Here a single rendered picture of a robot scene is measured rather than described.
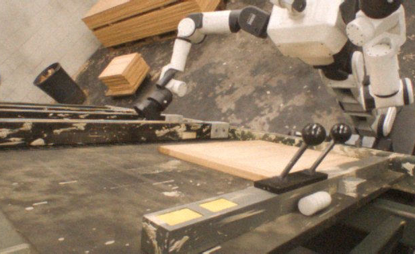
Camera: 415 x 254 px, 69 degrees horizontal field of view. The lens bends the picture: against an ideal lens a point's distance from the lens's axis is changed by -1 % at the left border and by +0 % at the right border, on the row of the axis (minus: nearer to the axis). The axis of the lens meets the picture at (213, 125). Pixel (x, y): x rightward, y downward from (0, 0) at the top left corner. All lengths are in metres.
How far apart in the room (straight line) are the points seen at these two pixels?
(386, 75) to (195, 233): 0.71
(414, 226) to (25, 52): 6.09
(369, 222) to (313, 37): 0.60
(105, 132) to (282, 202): 0.70
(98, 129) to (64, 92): 4.23
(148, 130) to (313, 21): 0.69
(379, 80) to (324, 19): 0.28
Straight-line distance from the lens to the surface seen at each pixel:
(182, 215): 0.38
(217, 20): 1.31
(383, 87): 0.95
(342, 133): 0.60
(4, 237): 0.20
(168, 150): 0.93
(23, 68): 6.26
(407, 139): 2.15
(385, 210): 0.86
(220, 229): 0.40
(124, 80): 4.22
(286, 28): 1.15
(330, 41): 1.13
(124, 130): 1.10
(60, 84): 5.23
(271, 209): 0.49
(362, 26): 0.83
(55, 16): 6.73
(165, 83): 1.33
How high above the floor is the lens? 1.88
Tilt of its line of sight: 39 degrees down
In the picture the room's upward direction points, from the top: 36 degrees counter-clockwise
